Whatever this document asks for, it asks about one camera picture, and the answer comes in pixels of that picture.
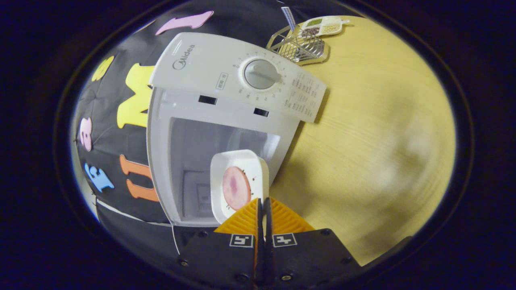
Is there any blue striped straw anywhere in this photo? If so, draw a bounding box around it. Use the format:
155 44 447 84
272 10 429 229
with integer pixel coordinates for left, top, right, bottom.
281 6 298 33

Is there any pink ham slice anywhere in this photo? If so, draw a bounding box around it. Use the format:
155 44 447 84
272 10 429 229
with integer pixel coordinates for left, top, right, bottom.
222 166 252 211

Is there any white microwave oven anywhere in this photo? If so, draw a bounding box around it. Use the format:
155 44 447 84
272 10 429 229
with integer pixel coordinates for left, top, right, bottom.
146 32 328 228

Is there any white divided spice dish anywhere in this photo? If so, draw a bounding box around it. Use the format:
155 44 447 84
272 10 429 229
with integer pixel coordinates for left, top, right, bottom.
300 15 350 37

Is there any white food tray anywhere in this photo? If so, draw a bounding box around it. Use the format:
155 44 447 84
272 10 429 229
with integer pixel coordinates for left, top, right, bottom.
210 149 270 224

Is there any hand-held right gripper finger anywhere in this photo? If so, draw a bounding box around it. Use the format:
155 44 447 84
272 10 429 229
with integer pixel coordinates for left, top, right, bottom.
264 197 361 287
177 197 263 288

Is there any metal wire basket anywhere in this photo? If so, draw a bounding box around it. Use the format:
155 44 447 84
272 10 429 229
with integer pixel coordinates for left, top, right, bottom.
266 25 329 65

